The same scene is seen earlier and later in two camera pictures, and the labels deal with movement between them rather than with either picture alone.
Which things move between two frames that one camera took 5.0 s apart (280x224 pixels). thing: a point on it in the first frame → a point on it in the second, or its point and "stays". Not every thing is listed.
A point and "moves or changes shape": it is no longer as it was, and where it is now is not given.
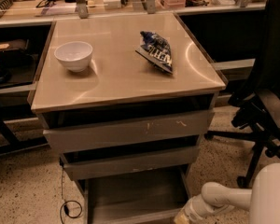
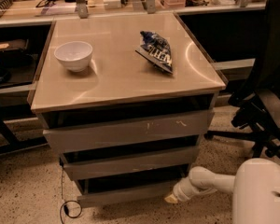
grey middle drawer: (95, 165) stays
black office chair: (263, 113) stays
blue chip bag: (156, 50) stays
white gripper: (189, 209) → (181, 192)
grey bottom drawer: (151, 199) moves or changes shape
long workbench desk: (230, 21) stays
